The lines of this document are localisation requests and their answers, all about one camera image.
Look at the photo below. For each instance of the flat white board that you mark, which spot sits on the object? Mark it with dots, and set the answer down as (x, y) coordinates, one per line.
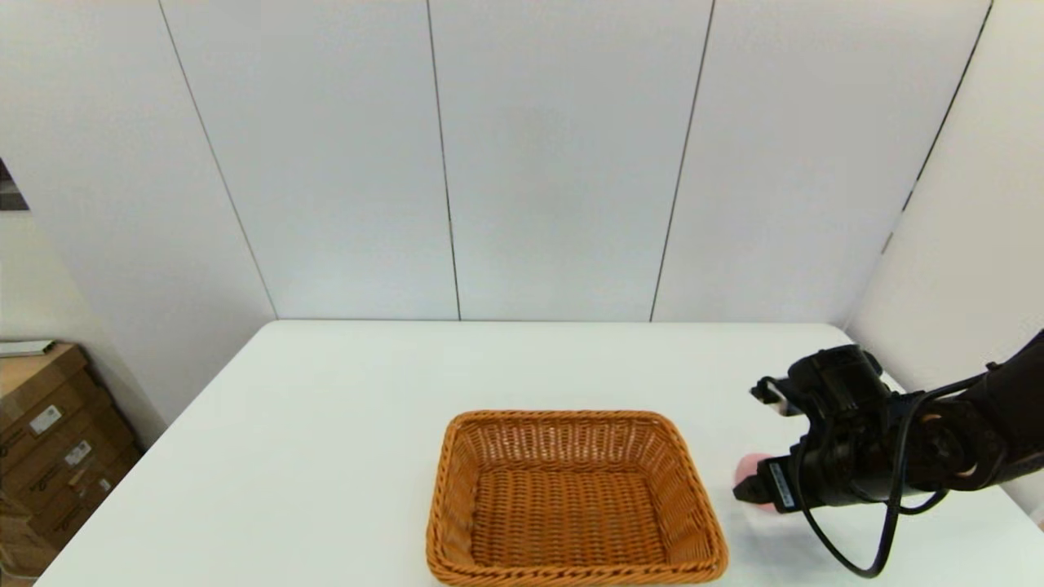
(24, 348)

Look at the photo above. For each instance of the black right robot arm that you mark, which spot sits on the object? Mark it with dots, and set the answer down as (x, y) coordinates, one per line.
(1003, 416)

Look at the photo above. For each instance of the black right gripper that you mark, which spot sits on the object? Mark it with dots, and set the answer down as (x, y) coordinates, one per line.
(856, 456)

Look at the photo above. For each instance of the orange woven wicker basket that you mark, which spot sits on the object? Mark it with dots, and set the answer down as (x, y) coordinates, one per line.
(571, 514)

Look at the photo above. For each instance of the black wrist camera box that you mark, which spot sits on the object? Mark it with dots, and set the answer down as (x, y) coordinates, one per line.
(840, 375)

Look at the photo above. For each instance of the brown cardboard box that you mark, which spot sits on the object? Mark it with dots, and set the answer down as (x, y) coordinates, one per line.
(33, 379)
(57, 440)
(81, 497)

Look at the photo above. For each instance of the pink peach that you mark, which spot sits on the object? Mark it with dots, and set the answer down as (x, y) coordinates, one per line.
(749, 471)

